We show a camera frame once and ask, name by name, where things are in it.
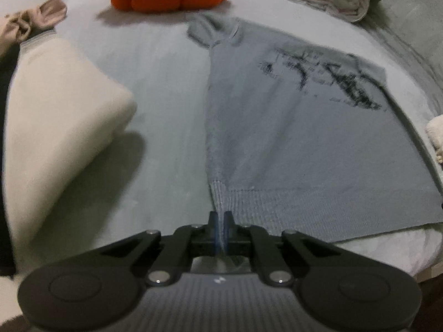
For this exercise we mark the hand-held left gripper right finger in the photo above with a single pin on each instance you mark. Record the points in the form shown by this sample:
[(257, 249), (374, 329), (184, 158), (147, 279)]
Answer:
[(229, 230)]

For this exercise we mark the grey bed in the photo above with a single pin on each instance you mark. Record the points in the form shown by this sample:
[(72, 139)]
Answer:
[(162, 93)]

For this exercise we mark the cream folded sweater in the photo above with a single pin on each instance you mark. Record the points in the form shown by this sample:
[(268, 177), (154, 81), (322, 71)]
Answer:
[(62, 117)]

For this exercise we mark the grey knit sweater black pattern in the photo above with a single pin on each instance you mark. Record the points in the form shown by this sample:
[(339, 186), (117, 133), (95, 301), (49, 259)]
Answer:
[(294, 145)]

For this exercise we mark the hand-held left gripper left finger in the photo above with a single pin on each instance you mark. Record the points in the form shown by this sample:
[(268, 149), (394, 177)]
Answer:
[(213, 230)]

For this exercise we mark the beige crumpled cloth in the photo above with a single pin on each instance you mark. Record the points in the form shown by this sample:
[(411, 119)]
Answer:
[(31, 17)]

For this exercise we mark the white fluffy plush toy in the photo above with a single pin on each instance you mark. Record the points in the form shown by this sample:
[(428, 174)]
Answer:
[(436, 138)]

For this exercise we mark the grey quilted bed cover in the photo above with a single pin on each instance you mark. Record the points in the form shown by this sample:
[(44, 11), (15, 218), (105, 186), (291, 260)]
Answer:
[(412, 24)]

